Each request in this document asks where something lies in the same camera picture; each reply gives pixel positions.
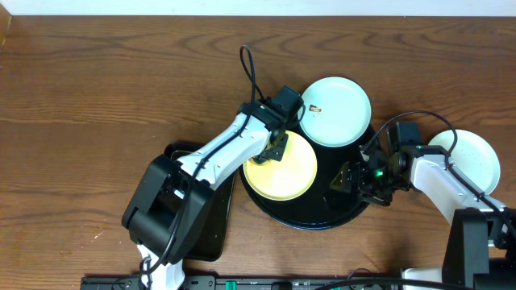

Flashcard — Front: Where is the yellow plate with stain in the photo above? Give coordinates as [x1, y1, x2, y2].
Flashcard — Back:
[243, 130, 318, 201]

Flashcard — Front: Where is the light green plate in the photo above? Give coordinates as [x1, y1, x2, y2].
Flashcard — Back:
[451, 130, 501, 195]

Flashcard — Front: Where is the black rectangular tray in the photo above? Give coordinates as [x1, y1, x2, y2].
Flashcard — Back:
[152, 142, 235, 262]

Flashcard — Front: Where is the green plate with stain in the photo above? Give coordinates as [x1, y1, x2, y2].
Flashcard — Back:
[298, 77, 372, 147]

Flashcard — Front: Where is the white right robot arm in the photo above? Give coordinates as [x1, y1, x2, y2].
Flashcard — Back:
[330, 141, 515, 289]

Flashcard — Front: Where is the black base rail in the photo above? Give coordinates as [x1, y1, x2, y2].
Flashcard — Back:
[79, 274, 404, 290]

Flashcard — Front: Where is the black round tray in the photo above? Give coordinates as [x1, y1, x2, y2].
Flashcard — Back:
[239, 127, 374, 230]

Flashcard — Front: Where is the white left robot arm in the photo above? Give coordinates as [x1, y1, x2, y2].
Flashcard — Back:
[122, 102, 300, 289]

